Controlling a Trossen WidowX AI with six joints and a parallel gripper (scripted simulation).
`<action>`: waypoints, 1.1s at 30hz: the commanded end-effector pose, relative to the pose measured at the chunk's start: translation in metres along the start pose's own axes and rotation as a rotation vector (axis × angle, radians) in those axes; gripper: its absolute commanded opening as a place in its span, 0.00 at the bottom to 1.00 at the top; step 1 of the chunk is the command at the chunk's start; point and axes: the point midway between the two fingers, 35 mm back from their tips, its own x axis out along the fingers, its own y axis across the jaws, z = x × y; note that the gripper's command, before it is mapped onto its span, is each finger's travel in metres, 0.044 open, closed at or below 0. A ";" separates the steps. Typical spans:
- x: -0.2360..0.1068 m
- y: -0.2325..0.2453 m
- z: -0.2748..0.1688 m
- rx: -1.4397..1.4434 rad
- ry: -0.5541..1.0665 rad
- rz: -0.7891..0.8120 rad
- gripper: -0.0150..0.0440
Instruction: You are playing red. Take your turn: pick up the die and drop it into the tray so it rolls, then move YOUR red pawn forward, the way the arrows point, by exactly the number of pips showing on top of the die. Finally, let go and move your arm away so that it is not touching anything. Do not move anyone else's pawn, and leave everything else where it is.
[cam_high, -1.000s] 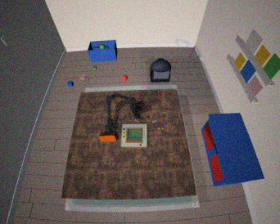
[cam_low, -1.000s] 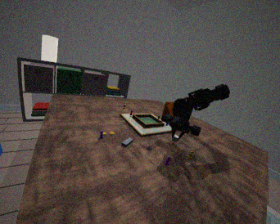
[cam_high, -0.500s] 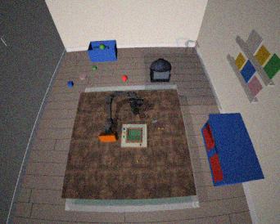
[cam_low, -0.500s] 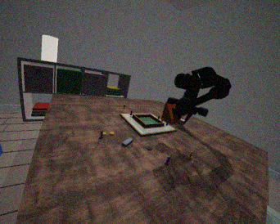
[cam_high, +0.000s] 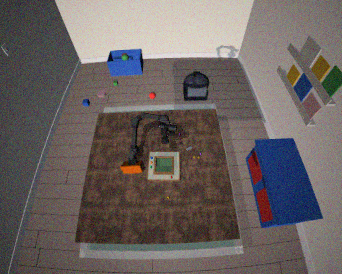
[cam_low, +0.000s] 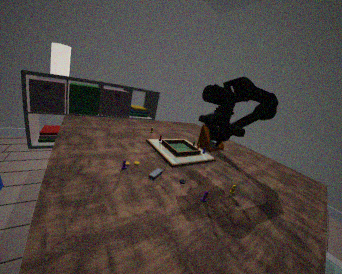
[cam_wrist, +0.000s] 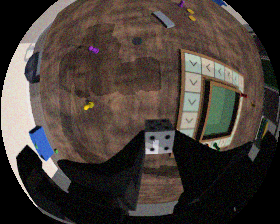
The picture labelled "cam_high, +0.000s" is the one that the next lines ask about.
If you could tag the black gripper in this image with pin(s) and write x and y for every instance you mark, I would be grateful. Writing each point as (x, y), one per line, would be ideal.
(165, 138)

